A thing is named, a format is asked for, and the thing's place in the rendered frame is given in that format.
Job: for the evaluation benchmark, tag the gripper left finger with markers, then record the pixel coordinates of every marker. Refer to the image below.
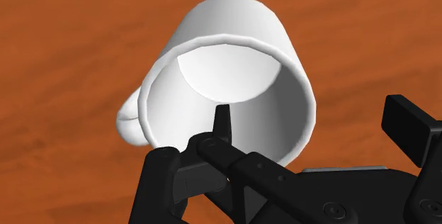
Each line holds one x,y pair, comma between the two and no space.
221,161

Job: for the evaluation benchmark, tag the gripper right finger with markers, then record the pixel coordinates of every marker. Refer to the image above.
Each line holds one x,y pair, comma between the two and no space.
412,130

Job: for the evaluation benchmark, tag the white mug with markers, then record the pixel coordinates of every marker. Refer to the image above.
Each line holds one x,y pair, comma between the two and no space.
228,78

